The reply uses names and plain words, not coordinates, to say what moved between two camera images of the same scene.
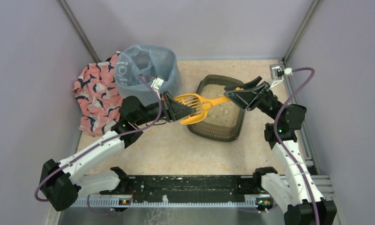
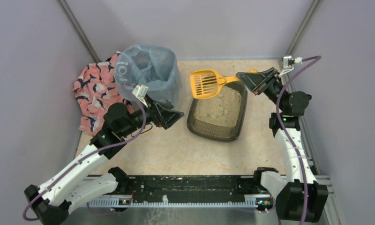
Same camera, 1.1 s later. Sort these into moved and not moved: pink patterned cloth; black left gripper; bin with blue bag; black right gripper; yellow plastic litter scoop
Moved: black left gripper; black right gripper; yellow plastic litter scoop
Not moved: pink patterned cloth; bin with blue bag
